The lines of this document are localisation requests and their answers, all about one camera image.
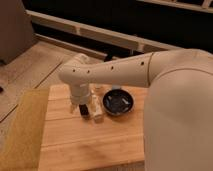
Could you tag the dark round bowl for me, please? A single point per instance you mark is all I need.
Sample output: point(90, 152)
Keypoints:
point(117, 102)

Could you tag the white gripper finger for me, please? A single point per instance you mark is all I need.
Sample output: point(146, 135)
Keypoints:
point(97, 112)
point(72, 107)

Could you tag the wooden cutting board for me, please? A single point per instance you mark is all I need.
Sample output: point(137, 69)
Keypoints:
point(71, 143)

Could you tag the yellow-green mat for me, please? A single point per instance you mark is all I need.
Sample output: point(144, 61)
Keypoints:
point(21, 151)

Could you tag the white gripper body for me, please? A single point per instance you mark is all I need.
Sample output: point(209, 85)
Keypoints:
point(80, 94)

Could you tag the brown cabinet corner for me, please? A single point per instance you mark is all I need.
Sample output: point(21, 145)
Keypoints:
point(16, 31)

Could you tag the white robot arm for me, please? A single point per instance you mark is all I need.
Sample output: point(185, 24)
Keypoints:
point(178, 109)

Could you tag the black eraser block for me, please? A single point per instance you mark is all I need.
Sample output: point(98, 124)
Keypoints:
point(84, 111)

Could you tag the white shelf rail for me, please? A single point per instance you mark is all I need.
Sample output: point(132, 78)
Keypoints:
point(98, 34)

